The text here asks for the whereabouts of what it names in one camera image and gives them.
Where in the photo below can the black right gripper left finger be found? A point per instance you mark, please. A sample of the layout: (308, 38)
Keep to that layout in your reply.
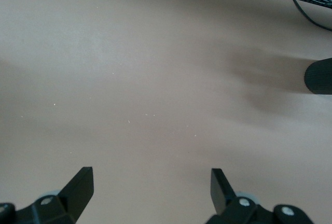
(72, 198)

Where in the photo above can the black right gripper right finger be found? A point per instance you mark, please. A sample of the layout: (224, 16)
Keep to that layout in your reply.
(223, 198)

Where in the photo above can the black foam cylinder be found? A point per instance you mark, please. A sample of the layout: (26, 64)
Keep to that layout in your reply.
(320, 77)

